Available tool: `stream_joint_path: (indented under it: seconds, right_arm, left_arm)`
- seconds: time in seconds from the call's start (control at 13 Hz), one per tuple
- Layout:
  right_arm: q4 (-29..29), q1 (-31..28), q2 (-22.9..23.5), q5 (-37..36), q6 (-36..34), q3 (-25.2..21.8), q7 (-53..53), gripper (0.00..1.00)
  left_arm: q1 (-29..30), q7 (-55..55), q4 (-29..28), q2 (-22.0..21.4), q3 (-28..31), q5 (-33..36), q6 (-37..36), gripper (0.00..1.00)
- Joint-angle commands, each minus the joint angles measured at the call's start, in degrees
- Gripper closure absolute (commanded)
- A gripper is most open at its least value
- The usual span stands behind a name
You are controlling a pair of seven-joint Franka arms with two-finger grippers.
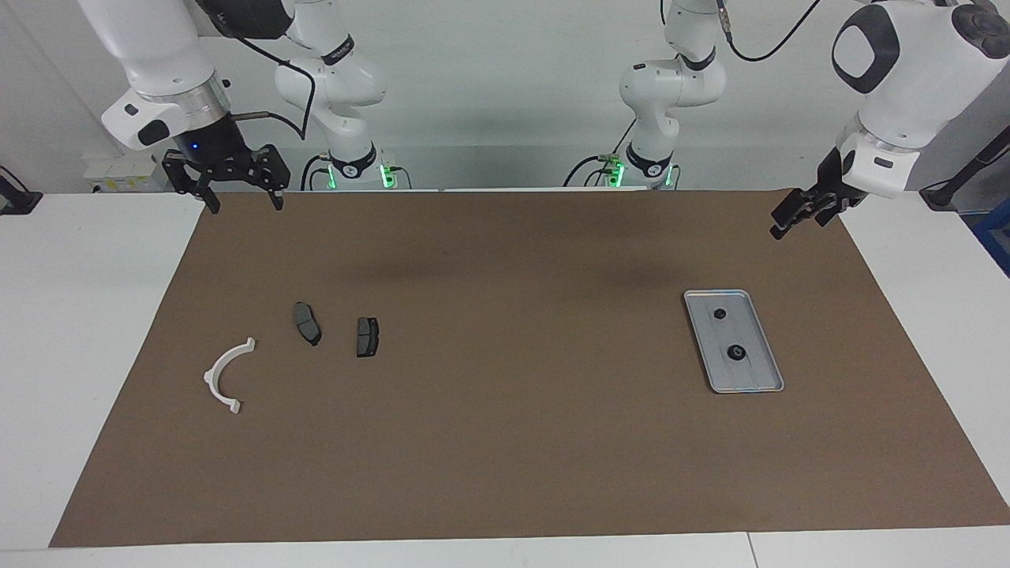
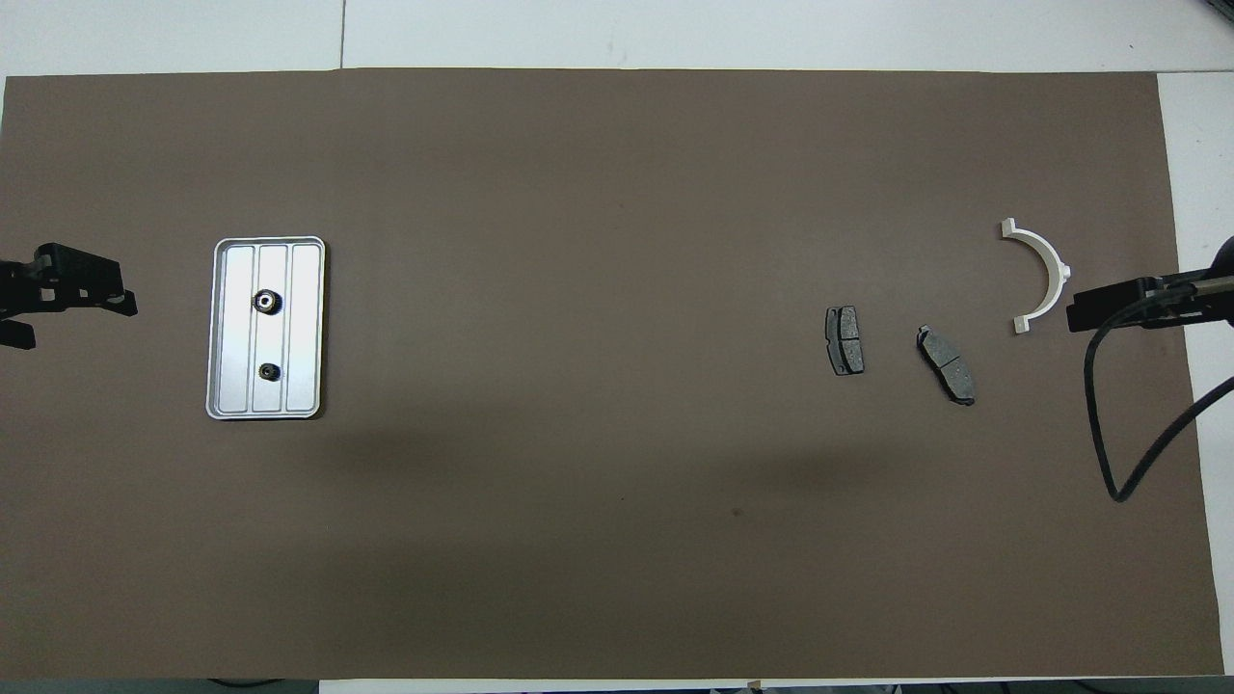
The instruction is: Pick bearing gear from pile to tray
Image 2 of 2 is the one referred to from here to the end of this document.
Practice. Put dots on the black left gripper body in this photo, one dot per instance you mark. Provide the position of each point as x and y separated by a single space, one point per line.
14 289

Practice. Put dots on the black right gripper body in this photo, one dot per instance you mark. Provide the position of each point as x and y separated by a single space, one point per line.
1224 308

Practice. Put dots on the large black bearing gear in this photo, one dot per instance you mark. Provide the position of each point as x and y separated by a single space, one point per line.
266 302

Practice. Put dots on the small black bearing gear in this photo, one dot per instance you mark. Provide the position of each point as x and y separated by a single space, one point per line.
270 371

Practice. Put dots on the silver metal tray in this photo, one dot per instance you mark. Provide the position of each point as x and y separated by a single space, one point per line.
299 337

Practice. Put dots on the dark grey angled brake pad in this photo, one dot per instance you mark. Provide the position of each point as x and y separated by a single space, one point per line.
947 364

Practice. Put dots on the dark grey rectangular brake pad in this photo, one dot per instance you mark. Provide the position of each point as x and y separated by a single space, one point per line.
845 339

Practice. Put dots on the brown table mat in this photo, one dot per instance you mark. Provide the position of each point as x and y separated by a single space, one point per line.
617 289

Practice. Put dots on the white curved plastic bracket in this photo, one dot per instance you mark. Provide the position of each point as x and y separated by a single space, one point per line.
1058 280

